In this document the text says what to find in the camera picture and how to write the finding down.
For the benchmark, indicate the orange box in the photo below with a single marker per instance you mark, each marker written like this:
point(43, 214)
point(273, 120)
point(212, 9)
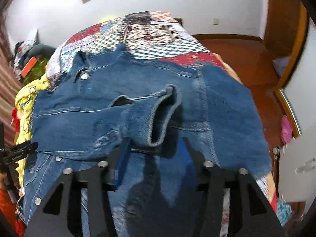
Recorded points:
point(29, 65)

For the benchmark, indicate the dark grey cushion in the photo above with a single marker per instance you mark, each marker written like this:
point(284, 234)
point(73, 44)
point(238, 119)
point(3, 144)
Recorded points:
point(41, 49)

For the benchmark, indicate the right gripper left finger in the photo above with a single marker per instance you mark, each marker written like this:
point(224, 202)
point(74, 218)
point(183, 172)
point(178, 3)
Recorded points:
point(59, 213)

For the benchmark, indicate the patchwork patterned bedspread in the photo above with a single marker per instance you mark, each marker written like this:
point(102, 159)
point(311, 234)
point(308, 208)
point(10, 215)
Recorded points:
point(138, 34)

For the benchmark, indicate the striped maroon curtain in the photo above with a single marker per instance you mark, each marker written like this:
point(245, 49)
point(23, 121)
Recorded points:
point(10, 85)

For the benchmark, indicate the teal striped cloth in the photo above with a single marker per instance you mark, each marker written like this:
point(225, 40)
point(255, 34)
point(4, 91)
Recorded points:
point(284, 212)

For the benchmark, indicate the wooden door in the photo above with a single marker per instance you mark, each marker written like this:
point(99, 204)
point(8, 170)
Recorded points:
point(285, 34)

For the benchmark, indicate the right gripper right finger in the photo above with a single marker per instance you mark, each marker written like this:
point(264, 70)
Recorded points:
point(250, 213)

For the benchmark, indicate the orange sleeve forearm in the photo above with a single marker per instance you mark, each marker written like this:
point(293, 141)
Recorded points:
point(8, 209)

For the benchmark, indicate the blue denim jacket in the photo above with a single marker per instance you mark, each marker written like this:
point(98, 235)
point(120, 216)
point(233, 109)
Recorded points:
point(128, 118)

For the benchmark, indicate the pink croc shoe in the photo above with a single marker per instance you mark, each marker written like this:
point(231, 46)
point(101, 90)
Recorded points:
point(286, 130)

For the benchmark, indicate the white wall socket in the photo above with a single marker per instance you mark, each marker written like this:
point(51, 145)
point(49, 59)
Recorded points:
point(215, 21)

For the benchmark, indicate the person's left hand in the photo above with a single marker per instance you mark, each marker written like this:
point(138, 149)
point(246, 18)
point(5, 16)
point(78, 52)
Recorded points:
point(14, 176)

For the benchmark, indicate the yellow duck blanket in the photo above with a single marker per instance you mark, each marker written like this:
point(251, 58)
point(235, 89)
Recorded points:
point(24, 103)

